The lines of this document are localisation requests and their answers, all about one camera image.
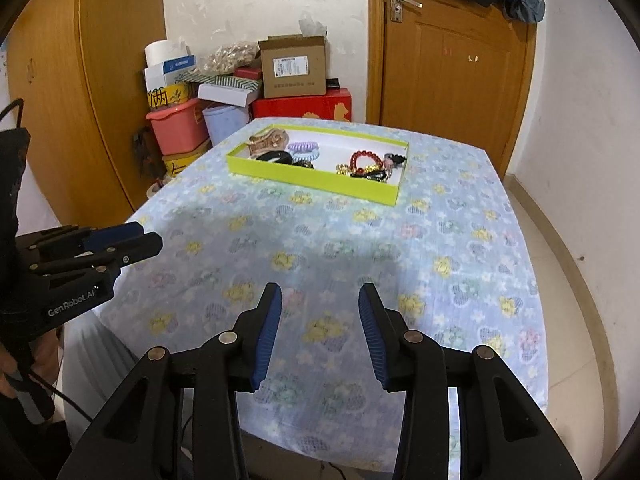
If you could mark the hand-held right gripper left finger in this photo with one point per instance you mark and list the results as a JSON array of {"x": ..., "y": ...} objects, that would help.
[{"x": 265, "y": 340}]

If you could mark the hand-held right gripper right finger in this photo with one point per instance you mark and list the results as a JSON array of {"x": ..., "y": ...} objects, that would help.
[{"x": 375, "y": 345}]

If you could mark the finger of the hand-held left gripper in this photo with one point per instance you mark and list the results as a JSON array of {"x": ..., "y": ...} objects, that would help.
[
  {"x": 140, "y": 249},
  {"x": 115, "y": 235}
]

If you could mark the white tray with yellow-green rim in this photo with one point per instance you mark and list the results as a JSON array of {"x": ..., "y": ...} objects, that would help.
[{"x": 320, "y": 180}]

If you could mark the gold rhinestone hair clip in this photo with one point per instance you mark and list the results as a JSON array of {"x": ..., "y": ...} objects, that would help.
[{"x": 342, "y": 170}]

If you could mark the person's left hand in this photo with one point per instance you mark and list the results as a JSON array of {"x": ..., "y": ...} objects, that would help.
[{"x": 49, "y": 357}]

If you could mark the dark brown bag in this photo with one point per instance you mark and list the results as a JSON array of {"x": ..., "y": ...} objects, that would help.
[{"x": 145, "y": 155}]

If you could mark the blue floral tablecloth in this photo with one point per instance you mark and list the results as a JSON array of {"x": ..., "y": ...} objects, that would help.
[{"x": 350, "y": 260}]

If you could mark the yellow round tin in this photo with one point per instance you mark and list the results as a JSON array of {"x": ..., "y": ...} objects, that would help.
[{"x": 180, "y": 165}]

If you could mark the pink plastic bin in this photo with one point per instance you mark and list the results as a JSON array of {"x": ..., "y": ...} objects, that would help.
[{"x": 180, "y": 130}]

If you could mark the wooden wardrobe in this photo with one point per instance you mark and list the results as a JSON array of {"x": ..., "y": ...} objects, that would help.
[{"x": 75, "y": 110}]

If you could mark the lavender plastic bin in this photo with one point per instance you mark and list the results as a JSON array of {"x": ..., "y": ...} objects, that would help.
[{"x": 225, "y": 125}]

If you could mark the beige hair claw clip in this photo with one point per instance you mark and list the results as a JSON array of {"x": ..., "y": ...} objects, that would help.
[{"x": 265, "y": 142}]

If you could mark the flat white box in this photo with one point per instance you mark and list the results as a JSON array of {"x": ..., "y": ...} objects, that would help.
[{"x": 225, "y": 94}]

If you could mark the white and blue box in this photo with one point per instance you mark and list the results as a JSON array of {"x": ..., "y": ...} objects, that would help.
[{"x": 175, "y": 67}]

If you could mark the white paper roll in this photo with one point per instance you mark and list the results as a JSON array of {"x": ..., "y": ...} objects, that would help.
[{"x": 162, "y": 50}]

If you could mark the green striped box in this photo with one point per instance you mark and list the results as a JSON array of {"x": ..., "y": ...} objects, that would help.
[{"x": 235, "y": 82}]

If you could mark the dark red box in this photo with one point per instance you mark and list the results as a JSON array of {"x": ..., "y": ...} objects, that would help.
[{"x": 247, "y": 73}]

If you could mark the clear bag of nuts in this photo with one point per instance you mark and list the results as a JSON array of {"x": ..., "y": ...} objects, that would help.
[{"x": 225, "y": 57}]

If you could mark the red gift box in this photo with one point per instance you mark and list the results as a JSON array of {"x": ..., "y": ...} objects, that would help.
[{"x": 300, "y": 107}]

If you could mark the brown cardboard box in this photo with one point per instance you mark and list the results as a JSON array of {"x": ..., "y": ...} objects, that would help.
[{"x": 295, "y": 85}]

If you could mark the small black object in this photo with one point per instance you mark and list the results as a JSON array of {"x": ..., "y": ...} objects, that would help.
[{"x": 332, "y": 83}]

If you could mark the wooden door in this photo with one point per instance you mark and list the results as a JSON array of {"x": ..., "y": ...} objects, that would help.
[{"x": 450, "y": 85}]

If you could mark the crumpled white plastic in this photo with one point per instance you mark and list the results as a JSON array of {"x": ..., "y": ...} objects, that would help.
[{"x": 310, "y": 26}]

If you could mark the wooden door frame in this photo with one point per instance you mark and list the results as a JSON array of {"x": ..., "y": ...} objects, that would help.
[{"x": 374, "y": 60}]

